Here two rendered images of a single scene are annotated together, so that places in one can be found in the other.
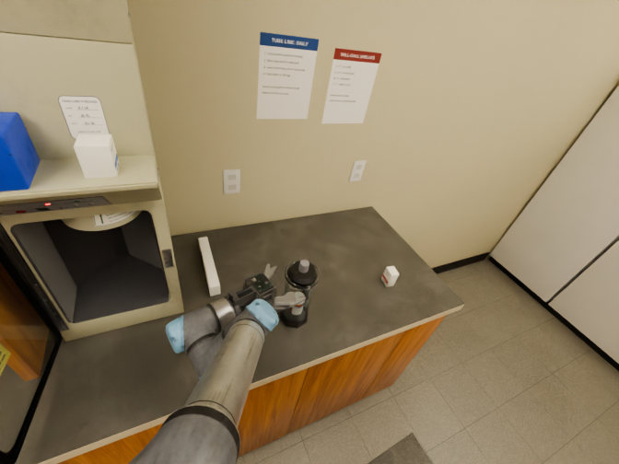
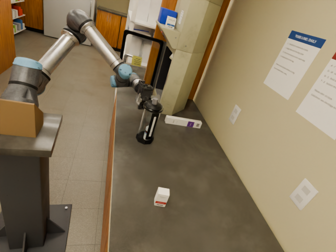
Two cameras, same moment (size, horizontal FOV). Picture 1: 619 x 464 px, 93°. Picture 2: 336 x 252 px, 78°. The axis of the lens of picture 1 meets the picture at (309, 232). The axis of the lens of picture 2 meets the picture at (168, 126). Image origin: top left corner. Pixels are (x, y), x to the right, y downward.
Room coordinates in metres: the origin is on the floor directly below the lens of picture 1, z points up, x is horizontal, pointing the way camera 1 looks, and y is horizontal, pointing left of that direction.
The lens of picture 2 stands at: (0.93, -0.97, 1.66)
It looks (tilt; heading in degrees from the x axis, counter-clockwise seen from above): 30 degrees down; 102
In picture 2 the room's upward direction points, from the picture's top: 19 degrees clockwise
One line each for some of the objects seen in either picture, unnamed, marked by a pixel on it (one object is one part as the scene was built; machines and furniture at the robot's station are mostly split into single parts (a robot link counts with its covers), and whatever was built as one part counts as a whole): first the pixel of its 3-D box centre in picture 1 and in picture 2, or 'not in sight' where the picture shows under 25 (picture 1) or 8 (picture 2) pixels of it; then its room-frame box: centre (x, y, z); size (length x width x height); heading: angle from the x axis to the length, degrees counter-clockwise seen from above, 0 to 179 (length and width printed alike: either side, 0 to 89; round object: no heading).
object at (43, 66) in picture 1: (94, 201); (184, 59); (0.57, 0.56, 1.33); 0.32 x 0.25 x 0.77; 122
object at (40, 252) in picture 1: (108, 239); (178, 76); (0.56, 0.56, 1.19); 0.26 x 0.24 x 0.35; 122
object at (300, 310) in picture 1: (297, 295); (149, 122); (0.62, 0.00, 1.06); 0.11 x 0.11 x 0.21
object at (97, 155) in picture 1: (98, 156); (170, 22); (0.45, 0.40, 1.54); 0.05 x 0.05 x 0.06; 29
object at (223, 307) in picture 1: (222, 311); (139, 86); (0.43, 0.18, 1.16); 0.08 x 0.05 x 0.08; 47
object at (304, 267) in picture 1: (303, 270); (154, 104); (0.62, 0.00, 1.18); 0.09 x 0.09 x 0.07
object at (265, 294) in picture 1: (251, 296); (143, 90); (0.49, 0.12, 1.17); 0.12 x 0.08 x 0.09; 137
